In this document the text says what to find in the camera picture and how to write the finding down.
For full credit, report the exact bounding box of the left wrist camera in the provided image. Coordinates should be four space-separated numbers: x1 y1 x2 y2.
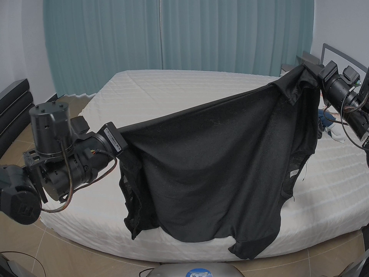
70 116 90 135

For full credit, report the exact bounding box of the black T-shirt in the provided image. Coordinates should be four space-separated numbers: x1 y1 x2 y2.
118 64 322 260

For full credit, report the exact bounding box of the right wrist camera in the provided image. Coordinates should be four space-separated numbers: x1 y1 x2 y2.
342 66 361 85

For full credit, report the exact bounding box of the blue-green curtain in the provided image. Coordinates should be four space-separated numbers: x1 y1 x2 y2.
43 0 315 97

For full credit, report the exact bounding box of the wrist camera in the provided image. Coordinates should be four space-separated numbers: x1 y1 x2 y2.
342 66 361 85
70 116 90 135

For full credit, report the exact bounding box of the grey bedside table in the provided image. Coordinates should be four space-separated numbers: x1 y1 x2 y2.
281 51 321 75

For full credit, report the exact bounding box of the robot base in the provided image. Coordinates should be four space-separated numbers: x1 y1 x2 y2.
145 263 241 277

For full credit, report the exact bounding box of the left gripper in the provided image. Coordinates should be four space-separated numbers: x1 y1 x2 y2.
79 122 129 182

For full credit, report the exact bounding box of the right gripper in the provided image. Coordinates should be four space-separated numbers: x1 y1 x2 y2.
318 62 356 104

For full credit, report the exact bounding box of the pile of clothes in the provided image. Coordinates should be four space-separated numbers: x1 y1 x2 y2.
317 106 346 143

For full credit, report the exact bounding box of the black chest of drawers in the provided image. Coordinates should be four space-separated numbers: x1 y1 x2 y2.
0 79 38 158

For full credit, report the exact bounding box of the bed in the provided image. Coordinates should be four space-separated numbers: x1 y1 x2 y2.
40 43 369 263

